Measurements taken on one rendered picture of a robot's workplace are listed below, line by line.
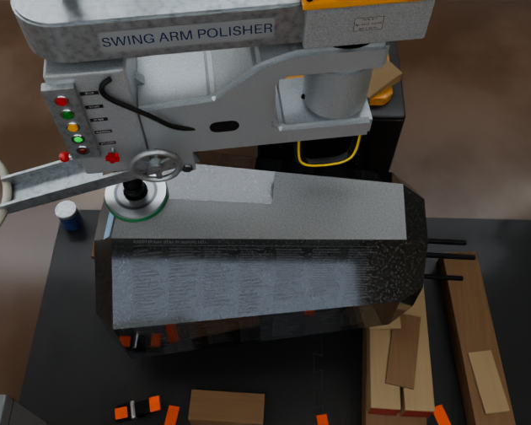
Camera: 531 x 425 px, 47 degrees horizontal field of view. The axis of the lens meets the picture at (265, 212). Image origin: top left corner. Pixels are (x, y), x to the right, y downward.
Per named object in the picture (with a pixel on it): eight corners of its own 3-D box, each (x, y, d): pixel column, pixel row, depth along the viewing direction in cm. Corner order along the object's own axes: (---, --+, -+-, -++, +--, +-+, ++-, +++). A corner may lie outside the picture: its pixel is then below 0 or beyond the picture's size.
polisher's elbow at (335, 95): (303, 70, 186) (307, 20, 169) (367, 75, 185) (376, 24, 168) (298, 118, 177) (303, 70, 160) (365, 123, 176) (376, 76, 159)
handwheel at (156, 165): (184, 155, 185) (178, 123, 172) (185, 182, 180) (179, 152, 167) (134, 159, 184) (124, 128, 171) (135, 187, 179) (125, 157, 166)
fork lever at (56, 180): (196, 122, 198) (190, 113, 194) (201, 170, 189) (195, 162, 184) (10, 175, 210) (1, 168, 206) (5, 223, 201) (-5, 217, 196)
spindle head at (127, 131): (201, 113, 197) (186, 2, 158) (206, 169, 186) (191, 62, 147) (89, 124, 195) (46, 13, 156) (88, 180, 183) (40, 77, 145)
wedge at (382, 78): (383, 66, 250) (386, 57, 246) (400, 81, 246) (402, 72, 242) (346, 88, 244) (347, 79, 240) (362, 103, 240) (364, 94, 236)
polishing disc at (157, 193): (109, 168, 217) (108, 166, 216) (168, 167, 217) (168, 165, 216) (102, 220, 206) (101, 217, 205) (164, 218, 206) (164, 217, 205)
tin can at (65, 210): (77, 234, 297) (70, 220, 286) (59, 228, 299) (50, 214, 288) (86, 217, 302) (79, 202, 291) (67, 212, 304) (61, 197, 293)
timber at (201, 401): (190, 425, 251) (187, 419, 241) (194, 396, 257) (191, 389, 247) (263, 430, 250) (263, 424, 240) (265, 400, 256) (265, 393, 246)
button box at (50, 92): (101, 149, 173) (73, 79, 149) (100, 157, 172) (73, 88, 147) (72, 152, 172) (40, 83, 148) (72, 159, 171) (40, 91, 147)
